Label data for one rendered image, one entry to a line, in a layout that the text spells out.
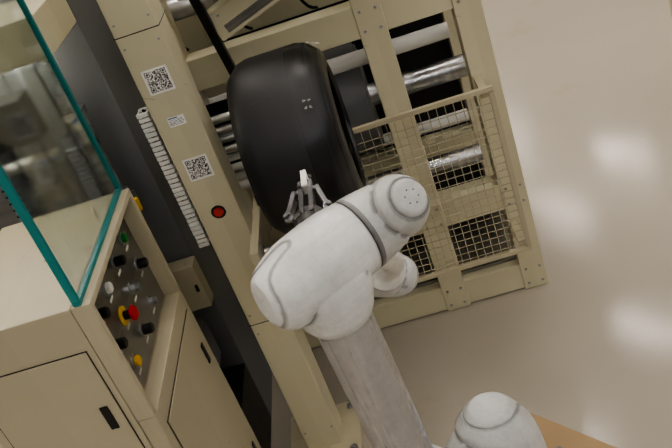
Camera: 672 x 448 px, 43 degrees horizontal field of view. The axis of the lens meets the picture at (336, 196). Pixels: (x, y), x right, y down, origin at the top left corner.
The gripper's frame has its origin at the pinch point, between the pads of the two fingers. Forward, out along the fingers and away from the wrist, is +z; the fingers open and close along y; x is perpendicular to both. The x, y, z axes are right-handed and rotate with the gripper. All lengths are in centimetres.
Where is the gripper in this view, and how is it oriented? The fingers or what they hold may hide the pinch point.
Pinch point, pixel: (304, 181)
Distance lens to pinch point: 218.4
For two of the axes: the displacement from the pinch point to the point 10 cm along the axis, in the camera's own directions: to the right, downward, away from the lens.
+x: 2.9, 7.4, 6.1
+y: -9.5, 2.9, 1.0
